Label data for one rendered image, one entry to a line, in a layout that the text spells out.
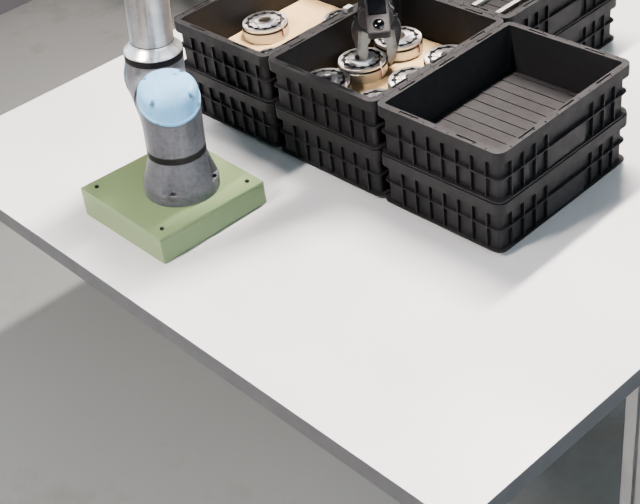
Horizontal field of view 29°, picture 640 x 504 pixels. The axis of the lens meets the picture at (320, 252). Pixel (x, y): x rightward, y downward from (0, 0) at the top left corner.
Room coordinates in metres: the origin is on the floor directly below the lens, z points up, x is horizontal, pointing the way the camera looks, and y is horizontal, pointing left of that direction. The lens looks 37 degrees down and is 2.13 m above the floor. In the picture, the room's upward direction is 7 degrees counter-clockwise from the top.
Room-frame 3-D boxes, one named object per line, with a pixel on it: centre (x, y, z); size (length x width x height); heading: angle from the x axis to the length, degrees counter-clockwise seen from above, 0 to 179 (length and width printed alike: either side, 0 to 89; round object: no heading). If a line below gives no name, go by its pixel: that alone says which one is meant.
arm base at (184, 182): (2.08, 0.25, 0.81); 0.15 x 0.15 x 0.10
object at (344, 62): (2.31, -0.14, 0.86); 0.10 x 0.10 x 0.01
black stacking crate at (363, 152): (2.25, -0.19, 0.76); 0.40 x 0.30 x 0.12; 130
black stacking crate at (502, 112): (2.03, -0.38, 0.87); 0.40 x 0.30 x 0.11; 130
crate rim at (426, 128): (2.03, -0.38, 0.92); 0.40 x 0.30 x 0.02; 130
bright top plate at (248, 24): (2.54, 0.06, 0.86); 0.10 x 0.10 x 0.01
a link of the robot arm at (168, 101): (2.09, 0.25, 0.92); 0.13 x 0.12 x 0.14; 13
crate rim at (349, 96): (2.25, -0.19, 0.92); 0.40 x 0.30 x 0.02; 130
